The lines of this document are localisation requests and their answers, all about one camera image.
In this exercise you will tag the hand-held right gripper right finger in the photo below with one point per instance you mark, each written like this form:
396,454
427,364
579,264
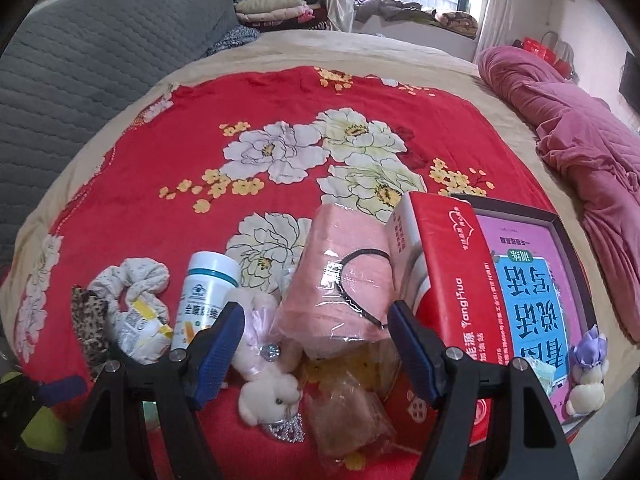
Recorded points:
415,355

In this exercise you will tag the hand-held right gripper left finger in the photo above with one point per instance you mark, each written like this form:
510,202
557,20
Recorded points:
220,350

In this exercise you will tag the white plush bunny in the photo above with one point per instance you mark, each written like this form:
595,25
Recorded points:
265,395

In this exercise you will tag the white and yellow snack packet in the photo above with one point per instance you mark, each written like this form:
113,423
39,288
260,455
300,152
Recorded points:
135,330

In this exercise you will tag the leopard print scrunchie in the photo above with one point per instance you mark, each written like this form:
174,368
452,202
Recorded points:
92,320

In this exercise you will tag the pink towel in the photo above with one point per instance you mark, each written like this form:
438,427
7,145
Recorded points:
340,240

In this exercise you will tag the pink book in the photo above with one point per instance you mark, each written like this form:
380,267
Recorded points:
562,240

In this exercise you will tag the white pill bottle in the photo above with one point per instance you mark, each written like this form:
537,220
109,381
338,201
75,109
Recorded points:
205,290

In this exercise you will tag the clear bag with brown contents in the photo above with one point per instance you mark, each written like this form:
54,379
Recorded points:
345,410

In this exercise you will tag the red and white tissue box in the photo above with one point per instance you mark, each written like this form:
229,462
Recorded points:
450,270

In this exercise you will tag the silver toy tiara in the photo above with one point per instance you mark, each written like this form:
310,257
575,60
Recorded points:
285,430

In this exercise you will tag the white floral scrunchie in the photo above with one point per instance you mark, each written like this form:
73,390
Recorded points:
145,272

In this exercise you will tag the black hair band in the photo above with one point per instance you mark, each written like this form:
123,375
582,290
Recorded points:
367,252

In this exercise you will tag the purple and blue book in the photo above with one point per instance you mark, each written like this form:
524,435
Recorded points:
530,285

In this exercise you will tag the purple plush bear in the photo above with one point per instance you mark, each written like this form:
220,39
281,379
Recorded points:
585,390

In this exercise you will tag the red floral blanket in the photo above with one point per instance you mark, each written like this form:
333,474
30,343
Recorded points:
200,135

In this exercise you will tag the pink quilt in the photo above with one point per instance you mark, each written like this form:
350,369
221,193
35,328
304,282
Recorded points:
575,135

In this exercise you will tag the grey patterned cloth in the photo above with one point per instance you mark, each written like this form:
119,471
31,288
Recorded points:
235,40

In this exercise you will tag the beige bed sheet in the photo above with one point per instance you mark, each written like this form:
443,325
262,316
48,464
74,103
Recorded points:
350,45

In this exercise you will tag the grey quilted headboard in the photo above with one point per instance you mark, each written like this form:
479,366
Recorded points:
75,60

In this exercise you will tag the red gift bags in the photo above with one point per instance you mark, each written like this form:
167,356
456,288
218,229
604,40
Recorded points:
542,52

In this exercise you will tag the stack of folded clothes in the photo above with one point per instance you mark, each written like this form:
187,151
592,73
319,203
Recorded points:
270,10

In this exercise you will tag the pile of clothes on sill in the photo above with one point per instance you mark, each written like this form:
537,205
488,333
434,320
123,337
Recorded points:
400,10

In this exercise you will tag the black television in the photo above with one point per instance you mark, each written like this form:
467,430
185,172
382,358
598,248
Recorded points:
631,80

